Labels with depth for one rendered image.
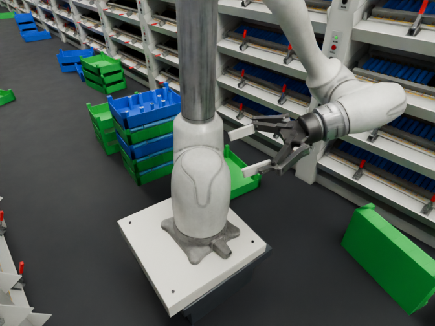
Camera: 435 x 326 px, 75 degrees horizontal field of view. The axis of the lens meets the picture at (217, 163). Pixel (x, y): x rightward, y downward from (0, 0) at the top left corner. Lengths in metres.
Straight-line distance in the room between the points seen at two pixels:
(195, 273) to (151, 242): 0.16
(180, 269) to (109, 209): 0.64
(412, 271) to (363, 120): 0.53
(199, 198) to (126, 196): 0.76
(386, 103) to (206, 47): 0.44
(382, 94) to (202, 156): 0.44
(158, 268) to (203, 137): 0.38
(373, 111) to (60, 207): 1.28
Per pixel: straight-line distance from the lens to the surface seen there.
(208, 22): 0.73
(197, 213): 0.72
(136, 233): 0.91
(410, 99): 1.15
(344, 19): 1.17
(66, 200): 1.50
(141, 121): 1.27
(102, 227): 1.31
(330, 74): 0.83
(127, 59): 2.72
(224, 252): 0.81
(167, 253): 0.85
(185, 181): 0.69
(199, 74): 0.76
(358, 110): 0.74
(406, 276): 1.11
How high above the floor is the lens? 0.94
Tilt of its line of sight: 37 degrees down
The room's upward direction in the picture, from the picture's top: straight up
